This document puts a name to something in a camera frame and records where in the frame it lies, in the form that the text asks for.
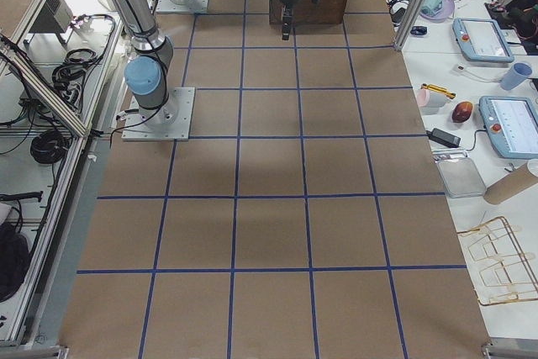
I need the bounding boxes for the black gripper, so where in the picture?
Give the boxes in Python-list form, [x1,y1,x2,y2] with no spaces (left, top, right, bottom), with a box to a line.
[278,0,299,41]

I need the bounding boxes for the teal cup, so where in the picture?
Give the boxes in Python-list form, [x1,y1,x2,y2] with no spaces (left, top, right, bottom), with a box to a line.
[420,0,443,17]

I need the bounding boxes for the purple plate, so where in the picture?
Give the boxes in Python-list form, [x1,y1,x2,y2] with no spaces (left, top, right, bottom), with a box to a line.
[419,0,455,22]

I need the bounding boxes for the pink cup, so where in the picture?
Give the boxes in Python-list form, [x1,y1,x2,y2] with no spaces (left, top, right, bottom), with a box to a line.
[416,88,451,115]

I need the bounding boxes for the far blue teach pendant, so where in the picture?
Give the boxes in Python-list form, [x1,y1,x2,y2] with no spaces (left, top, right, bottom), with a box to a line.
[452,18,514,63]

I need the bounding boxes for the blue teach pendant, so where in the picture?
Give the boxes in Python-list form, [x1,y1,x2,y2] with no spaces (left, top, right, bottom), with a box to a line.
[452,18,514,63]
[478,96,537,159]

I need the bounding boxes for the black power adapter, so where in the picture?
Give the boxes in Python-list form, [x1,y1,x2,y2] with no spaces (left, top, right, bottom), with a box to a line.
[426,128,461,148]

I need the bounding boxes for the red apple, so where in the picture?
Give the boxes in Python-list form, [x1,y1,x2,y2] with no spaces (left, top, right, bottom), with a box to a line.
[451,101,473,124]

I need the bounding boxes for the blue plastic cup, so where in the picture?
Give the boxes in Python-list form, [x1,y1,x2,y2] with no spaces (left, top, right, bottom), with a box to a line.
[500,62,533,91]

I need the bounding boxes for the metal tray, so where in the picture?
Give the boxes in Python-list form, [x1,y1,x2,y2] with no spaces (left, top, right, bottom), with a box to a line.
[432,148,486,198]

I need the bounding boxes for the near blue teach pendant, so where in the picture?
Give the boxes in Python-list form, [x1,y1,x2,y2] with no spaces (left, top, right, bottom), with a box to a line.
[478,96,537,159]

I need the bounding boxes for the cardboard tube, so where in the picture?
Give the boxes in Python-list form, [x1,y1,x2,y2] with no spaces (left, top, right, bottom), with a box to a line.
[483,159,537,204]

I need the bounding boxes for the gold wire rack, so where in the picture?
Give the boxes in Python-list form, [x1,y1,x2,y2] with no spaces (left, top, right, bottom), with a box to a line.
[457,216,537,307]

